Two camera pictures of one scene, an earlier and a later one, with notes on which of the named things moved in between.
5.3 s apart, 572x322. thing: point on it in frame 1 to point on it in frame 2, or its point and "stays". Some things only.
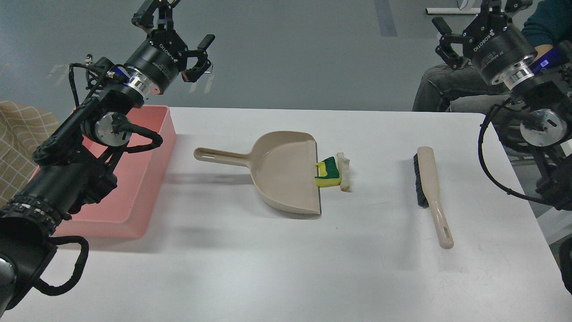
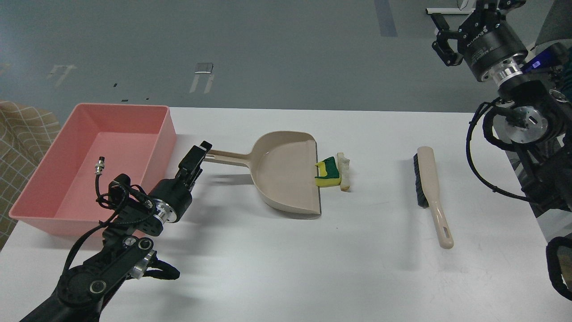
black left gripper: x=162 y=57 to x=171 y=197
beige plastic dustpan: x=282 y=165 stays
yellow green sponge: x=329 y=175 stays
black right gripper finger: x=446 y=49 stays
